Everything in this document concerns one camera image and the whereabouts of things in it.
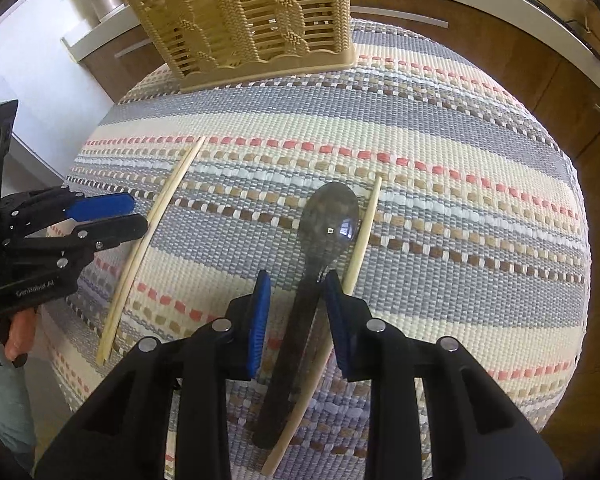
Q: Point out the metal spoon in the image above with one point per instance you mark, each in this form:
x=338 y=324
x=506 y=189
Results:
x=327 y=220

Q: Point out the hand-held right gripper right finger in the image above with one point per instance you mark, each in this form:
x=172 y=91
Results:
x=337 y=330

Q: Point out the bamboo chopstick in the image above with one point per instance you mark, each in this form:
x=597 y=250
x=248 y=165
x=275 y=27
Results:
x=362 y=240
x=175 y=180

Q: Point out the striped woven table mat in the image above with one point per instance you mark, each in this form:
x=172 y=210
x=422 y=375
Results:
x=430 y=210

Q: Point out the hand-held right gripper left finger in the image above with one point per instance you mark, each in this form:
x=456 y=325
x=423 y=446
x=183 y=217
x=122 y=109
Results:
x=260 y=320

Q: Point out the person's blue jeans leg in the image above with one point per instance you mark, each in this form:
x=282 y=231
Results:
x=0 y=410

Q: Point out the person's left hand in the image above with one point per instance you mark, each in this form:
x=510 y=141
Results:
x=20 y=335

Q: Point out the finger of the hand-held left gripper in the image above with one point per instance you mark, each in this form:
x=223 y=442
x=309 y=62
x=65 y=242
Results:
x=117 y=230
x=105 y=206

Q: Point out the yellow plastic utensil basket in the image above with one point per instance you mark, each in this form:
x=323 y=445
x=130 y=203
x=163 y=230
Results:
x=240 y=20

